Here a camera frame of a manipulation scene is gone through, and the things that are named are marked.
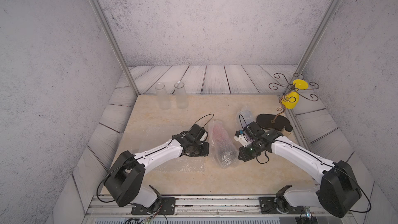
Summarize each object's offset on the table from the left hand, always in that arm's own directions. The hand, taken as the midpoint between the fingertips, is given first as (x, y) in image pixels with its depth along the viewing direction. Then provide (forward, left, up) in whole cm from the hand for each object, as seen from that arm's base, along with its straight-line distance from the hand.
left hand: (211, 153), depth 82 cm
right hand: (-3, -15, +1) cm, 15 cm away
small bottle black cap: (+13, -44, +3) cm, 46 cm away
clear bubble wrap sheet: (-3, +15, -6) cm, 17 cm away
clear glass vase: (+48, +33, -6) cm, 59 cm away
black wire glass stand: (+23, -40, -6) cm, 47 cm away
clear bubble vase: (+44, +19, 0) cm, 48 cm away
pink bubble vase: (-1, -7, +4) cm, 8 cm away
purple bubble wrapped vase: (+23, -21, +1) cm, 31 cm away
